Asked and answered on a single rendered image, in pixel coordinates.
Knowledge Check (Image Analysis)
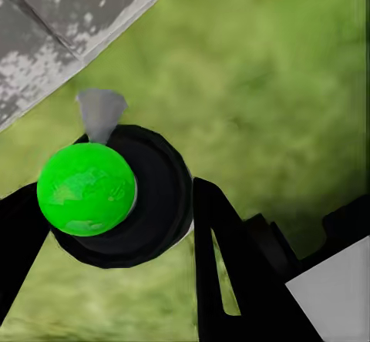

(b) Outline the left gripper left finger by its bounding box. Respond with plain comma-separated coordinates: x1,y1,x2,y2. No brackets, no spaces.
0,183,50,326

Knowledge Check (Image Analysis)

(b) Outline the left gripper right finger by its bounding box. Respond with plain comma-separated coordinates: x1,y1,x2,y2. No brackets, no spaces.
192,177,324,342

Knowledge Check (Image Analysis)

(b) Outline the insectifuge atomizer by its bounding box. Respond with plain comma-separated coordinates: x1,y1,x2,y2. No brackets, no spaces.
37,87,194,270

